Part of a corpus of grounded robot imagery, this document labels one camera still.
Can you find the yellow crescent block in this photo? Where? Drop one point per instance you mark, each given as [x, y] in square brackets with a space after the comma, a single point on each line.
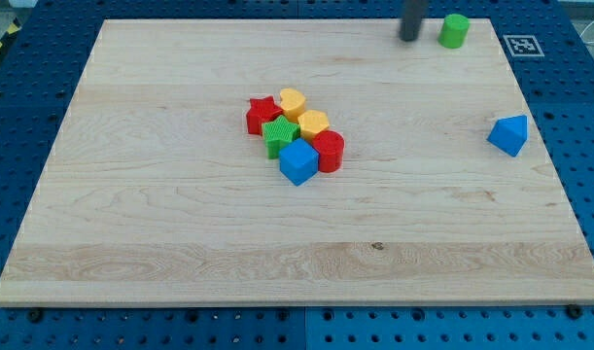
[293, 103]

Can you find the green cylinder block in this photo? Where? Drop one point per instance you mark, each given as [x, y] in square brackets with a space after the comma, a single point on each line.
[453, 32]

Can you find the blue cube block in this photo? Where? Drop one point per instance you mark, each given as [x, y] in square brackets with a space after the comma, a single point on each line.
[299, 161]

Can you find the red cylinder block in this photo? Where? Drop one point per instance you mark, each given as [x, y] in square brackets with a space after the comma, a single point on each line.
[330, 147]

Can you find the black bolt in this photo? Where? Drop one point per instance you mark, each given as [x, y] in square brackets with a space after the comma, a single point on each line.
[34, 315]
[574, 311]

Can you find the yellow hexagon block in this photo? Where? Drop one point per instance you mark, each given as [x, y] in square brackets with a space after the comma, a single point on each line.
[311, 123]

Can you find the black bolt front right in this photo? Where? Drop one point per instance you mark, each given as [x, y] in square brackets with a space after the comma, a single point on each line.
[574, 311]

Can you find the white fiducial marker tag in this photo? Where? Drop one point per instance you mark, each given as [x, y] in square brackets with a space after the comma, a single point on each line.
[521, 45]

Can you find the green star block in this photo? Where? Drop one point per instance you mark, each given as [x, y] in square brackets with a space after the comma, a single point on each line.
[279, 134]

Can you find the wooden board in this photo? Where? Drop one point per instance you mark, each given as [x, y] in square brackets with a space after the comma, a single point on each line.
[155, 195]

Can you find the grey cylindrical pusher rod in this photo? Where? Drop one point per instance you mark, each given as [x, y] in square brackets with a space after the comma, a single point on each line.
[413, 12]

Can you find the black bolt front left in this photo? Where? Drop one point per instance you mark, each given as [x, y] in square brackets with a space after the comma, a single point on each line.
[34, 315]

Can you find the red star block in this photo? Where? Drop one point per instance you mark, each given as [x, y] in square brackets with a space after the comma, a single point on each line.
[262, 110]

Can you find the blue triangular prism block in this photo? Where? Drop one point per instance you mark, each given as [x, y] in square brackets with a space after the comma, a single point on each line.
[510, 134]

